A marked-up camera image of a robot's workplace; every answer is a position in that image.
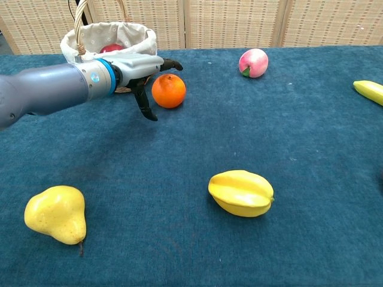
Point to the yellow banana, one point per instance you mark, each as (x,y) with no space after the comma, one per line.
(371,91)

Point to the yellow pear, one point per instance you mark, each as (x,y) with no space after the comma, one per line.
(57,213)

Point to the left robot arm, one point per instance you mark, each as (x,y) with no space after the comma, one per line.
(51,88)

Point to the black stand pole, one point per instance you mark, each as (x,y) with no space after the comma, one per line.
(86,12)

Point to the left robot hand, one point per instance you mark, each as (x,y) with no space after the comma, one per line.
(137,67)

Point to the yellow starfruit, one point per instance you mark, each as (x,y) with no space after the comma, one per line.
(240,192)

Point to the pink peach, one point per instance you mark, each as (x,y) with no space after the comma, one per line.
(254,62)

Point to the orange fruit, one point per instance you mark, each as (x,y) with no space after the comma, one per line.
(169,91)

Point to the bamboo folding screen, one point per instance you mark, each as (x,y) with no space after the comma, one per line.
(233,21)

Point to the red apple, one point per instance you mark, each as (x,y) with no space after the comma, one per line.
(111,48)

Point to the blue table cloth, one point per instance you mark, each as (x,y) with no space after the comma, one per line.
(179,149)

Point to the wicker basket with cloth liner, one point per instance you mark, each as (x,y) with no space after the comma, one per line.
(131,39)

